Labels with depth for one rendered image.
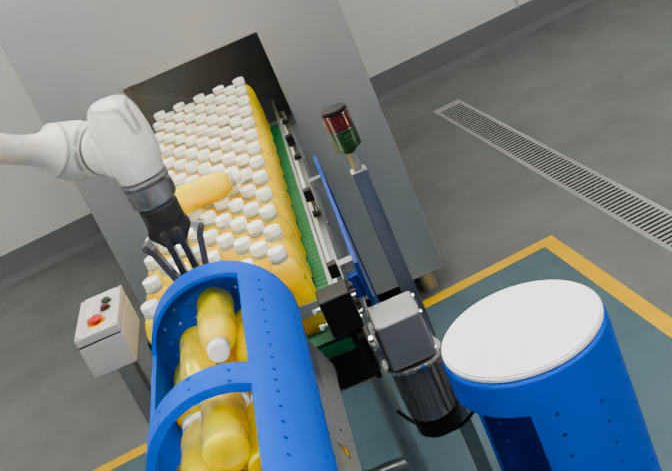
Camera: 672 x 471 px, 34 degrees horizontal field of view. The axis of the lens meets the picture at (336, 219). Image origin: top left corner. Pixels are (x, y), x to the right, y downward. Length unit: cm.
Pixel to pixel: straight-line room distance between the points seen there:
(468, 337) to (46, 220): 477
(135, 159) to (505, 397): 77
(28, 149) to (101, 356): 55
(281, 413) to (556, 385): 44
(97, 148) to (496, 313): 76
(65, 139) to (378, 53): 459
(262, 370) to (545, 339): 46
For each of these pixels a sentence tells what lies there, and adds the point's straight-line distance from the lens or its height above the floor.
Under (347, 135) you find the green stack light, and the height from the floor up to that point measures 120.
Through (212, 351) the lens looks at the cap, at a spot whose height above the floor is 117.
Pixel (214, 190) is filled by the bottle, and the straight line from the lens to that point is 269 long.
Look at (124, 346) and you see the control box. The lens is 239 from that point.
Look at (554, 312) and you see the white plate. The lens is 186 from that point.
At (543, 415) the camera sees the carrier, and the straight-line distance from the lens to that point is 178.
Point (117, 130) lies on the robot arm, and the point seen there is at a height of 153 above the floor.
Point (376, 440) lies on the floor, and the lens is 360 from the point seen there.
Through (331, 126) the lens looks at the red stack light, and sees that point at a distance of 249.
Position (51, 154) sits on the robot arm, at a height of 152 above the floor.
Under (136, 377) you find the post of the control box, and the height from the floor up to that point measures 93.
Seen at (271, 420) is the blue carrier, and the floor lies 120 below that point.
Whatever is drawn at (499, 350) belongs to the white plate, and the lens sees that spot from 181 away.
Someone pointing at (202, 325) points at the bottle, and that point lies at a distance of 195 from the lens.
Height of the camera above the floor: 199
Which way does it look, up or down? 22 degrees down
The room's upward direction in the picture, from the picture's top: 24 degrees counter-clockwise
